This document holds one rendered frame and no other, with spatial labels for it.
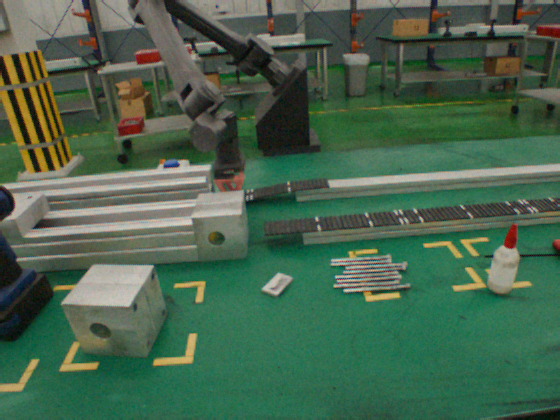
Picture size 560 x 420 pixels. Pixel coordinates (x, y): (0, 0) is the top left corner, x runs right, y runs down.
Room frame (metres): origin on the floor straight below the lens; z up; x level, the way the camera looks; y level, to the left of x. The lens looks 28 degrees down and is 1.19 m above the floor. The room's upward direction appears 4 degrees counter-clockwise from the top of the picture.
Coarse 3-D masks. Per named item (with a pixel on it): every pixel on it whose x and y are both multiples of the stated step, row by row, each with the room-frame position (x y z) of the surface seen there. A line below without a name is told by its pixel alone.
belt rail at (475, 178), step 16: (400, 176) 0.86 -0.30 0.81; (416, 176) 0.85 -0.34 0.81; (432, 176) 0.84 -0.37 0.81; (448, 176) 0.84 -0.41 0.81; (464, 176) 0.83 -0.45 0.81; (480, 176) 0.83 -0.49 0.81; (496, 176) 0.83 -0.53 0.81; (512, 176) 0.83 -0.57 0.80; (528, 176) 0.83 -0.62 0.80; (544, 176) 0.83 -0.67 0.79; (304, 192) 0.83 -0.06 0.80; (320, 192) 0.83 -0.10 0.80; (336, 192) 0.83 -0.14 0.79; (352, 192) 0.83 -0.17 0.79; (368, 192) 0.83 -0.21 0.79; (384, 192) 0.83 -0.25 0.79; (400, 192) 0.83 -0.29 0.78
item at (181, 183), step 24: (168, 168) 0.89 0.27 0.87; (192, 168) 0.88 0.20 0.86; (24, 192) 0.86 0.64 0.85; (48, 192) 0.81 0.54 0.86; (72, 192) 0.80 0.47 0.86; (96, 192) 0.79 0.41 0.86; (120, 192) 0.79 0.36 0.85; (144, 192) 0.80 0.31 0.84; (168, 192) 0.80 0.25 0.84; (192, 192) 0.79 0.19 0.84
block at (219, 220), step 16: (224, 192) 0.70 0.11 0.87; (240, 192) 0.69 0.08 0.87; (208, 208) 0.64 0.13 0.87; (224, 208) 0.63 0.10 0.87; (240, 208) 0.63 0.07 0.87; (208, 224) 0.60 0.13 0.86; (224, 224) 0.60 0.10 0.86; (240, 224) 0.60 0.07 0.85; (208, 240) 0.61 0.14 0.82; (224, 240) 0.61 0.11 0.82; (240, 240) 0.60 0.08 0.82; (208, 256) 0.60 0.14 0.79; (224, 256) 0.60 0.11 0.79; (240, 256) 0.60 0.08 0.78
